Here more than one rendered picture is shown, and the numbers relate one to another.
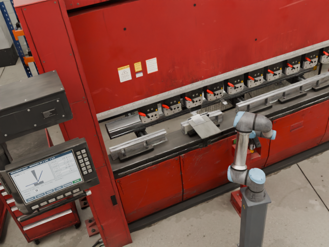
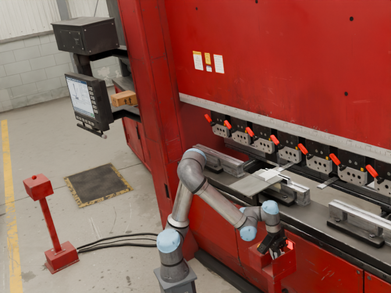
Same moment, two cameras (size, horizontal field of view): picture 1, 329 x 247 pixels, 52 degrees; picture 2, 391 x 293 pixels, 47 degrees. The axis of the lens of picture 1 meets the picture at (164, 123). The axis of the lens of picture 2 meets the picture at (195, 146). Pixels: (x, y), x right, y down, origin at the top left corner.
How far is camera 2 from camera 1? 288 cm
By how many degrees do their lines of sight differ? 65
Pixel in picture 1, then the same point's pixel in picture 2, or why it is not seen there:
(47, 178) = (80, 97)
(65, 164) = (85, 93)
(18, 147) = not seen: hidden behind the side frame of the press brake
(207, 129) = (249, 185)
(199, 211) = not seen: outside the picture
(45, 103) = (74, 32)
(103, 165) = (157, 141)
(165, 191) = (221, 239)
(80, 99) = (140, 58)
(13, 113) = (64, 31)
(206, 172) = not seen: hidden behind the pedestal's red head
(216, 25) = (283, 40)
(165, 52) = (230, 53)
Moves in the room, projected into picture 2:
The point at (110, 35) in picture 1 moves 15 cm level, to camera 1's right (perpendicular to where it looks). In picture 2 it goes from (187, 11) to (194, 13)
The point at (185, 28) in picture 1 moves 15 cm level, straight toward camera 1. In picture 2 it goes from (248, 31) to (221, 35)
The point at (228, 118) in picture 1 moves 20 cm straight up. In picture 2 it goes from (312, 211) to (311, 179)
